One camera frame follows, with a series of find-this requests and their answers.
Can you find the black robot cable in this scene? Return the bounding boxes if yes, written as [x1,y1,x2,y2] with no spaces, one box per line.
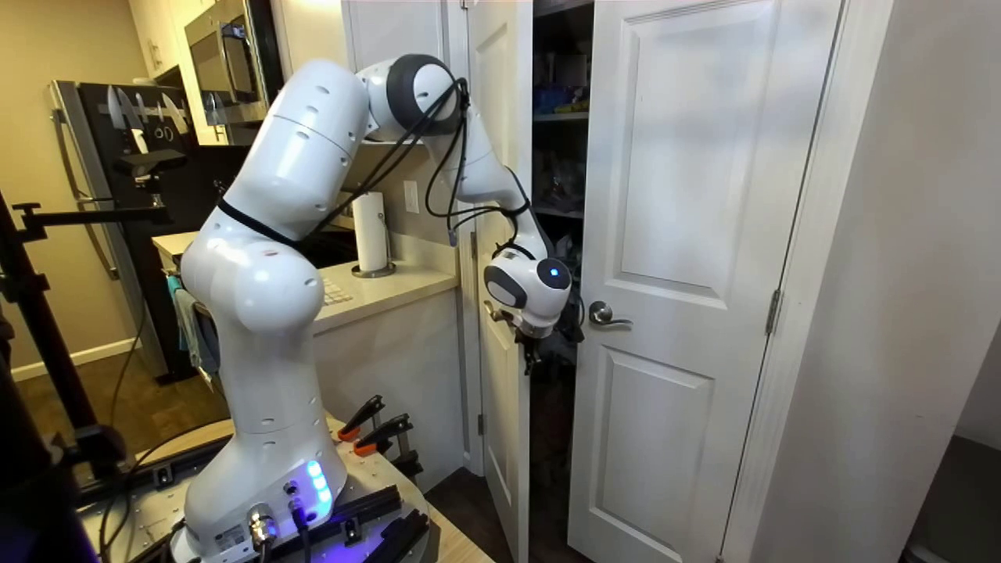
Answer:
[310,76,534,253]

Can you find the orange black spring clamp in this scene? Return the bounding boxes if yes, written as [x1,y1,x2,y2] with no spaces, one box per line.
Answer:
[338,393,386,442]

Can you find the white paper towel roll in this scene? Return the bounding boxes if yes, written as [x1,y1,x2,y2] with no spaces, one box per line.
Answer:
[349,190,387,272]

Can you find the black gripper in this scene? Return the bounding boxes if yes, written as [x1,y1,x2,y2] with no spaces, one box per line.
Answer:
[516,323,583,374]

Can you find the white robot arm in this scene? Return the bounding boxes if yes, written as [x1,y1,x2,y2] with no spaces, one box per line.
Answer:
[171,54,572,563]

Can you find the black camera tripod stand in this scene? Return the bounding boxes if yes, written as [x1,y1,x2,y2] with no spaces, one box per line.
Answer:
[0,196,161,495]

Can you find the white closet door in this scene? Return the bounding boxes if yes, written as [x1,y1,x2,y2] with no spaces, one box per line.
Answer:
[462,0,539,563]
[565,0,843,563]

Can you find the black refrigerator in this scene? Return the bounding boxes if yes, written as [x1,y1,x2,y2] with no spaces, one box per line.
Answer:
[51,78,231,385]

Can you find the white kitchen counter cabinet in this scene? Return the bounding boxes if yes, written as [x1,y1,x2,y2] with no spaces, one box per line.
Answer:
[176,231,470,483]

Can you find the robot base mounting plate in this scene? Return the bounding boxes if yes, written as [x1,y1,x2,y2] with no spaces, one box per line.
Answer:
[168,483,438,563]

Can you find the silver right door handle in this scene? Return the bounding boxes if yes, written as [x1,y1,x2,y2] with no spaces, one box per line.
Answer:
[588,301,631,331]

